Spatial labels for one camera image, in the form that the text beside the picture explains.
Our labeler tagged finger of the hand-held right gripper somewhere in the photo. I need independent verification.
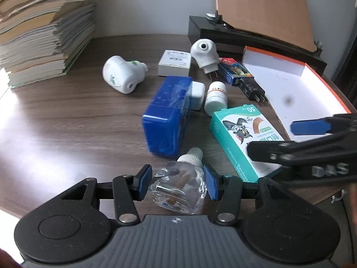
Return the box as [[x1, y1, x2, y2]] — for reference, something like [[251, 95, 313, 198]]
[[290, 113, 357, 136], [247, 131, 357, 166]]

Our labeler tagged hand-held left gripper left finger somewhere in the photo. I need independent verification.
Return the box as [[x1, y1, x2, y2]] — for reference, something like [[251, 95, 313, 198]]
[[60, 164, 153, 226]]

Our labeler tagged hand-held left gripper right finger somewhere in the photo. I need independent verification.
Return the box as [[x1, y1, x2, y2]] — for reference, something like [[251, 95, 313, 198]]
[[203, 164, 296, 226]]

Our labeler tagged clear glass liquid bottle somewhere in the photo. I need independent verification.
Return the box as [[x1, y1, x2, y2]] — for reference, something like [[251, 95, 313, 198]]
[[148, 147, 207, 215]]

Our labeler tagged green bandage box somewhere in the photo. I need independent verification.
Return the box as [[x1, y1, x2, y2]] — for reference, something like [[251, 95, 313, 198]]
[[209, 105, 285, 184]]

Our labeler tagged orange and white cardboard box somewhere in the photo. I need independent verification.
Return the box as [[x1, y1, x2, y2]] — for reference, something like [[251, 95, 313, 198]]
[[241, 46, 352, 146]]

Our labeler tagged black charger adapter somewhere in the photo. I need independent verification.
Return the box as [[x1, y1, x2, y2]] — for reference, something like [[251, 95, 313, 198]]
[[238, 77, 267, 104]]

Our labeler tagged blue plastic box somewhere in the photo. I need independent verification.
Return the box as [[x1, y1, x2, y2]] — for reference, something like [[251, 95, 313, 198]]
[[142, 76, 193, 159]]

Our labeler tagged playing card box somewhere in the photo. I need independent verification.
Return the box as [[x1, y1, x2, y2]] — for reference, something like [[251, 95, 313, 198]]
[[218, 58, 253, 86]]

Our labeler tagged white heater with green button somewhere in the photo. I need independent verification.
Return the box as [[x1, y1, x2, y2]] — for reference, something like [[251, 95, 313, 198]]
[[102, 55, 149, 94]]

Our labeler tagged white plug-in heater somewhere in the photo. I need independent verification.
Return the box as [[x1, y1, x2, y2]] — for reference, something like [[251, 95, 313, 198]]
[[191, 39, 221, 82]]

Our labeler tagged small white box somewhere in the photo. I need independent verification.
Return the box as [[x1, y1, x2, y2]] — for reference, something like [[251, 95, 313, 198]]
[[158, 50, 192, 77]]

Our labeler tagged white pill bottle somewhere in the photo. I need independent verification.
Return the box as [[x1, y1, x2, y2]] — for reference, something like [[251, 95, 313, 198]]
[[204, 81, 228, 117]]

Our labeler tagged small white square bottle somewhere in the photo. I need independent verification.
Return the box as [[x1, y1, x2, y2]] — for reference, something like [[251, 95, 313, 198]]
[[190, 82, 206, 111]]

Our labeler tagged brown wooden board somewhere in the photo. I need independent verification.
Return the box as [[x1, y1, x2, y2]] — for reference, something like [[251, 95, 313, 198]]
[[213, 0, 319, 53]]

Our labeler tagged black desk riser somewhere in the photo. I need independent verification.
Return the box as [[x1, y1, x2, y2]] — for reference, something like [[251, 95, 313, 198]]
[[188, 15, 327, 76]]

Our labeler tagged black metal clip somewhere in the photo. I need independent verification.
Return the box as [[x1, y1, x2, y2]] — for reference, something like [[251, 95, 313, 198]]
[[206, 10, 235, 31]]

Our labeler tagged stack of books and papers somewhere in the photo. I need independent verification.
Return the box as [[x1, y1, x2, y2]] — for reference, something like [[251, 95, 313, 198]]
[[0, 0, 97, 89]]

